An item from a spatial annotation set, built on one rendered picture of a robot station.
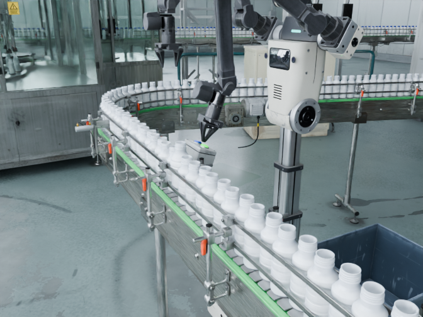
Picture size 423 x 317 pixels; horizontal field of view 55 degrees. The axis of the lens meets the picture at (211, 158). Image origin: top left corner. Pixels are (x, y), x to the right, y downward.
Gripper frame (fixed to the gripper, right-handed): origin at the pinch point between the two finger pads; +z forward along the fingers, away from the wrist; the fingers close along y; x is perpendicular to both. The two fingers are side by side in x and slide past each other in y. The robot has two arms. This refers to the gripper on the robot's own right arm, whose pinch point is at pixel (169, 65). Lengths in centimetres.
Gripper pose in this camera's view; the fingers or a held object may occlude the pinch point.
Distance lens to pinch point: 178.8
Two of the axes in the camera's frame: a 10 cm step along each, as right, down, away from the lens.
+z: 0.0, 9.4, 3.4
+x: 4.7, 3.1, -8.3
